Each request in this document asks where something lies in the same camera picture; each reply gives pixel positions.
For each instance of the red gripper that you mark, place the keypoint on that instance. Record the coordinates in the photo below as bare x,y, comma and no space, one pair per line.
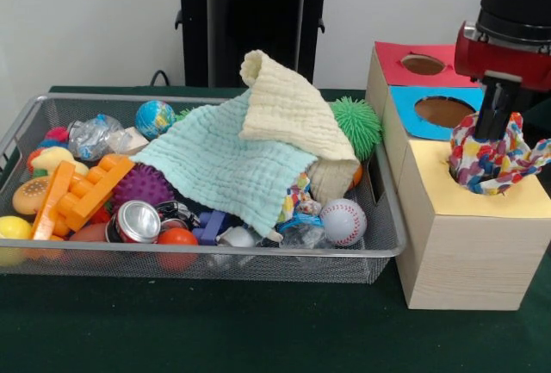
495,58

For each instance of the colourful polka dot cloth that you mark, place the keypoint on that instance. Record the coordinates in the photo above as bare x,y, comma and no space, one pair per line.
486,162

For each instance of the pale yellow waffle cloth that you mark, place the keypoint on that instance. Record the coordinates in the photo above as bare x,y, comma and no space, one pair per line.
292,110

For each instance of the mint green waffle cloth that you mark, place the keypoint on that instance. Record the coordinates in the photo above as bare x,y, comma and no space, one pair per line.
215,157

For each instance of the wooden box with three holes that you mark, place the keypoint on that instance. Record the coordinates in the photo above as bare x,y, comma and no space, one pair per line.
473,261

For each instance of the shallow mesh bin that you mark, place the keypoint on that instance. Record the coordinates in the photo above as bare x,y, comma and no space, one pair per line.
258,267

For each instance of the dark green table cloth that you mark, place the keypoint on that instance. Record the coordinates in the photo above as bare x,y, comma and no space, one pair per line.
540,121
215,330

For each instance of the green spiky rubber ball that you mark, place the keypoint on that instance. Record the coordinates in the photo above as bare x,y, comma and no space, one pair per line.
357,125

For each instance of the white baseball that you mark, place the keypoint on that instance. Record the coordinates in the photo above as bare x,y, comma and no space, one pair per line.
344,222

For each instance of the globe print ball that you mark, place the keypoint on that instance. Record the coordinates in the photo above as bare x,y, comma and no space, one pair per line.
155,119

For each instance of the red ball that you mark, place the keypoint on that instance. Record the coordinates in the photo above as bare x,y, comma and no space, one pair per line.
176,237

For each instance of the purple spiky ball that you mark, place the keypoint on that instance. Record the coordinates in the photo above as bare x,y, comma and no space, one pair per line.
144,185

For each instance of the crushed soda can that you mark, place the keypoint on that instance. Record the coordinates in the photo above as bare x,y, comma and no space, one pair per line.
138,222

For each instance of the orange plastic block toy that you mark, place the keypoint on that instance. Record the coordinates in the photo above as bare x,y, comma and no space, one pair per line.
86,200

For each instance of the yellow ball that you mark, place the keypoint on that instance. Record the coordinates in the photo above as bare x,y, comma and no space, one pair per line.
15,228

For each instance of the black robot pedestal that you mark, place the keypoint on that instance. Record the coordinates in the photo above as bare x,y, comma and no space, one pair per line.
254,24

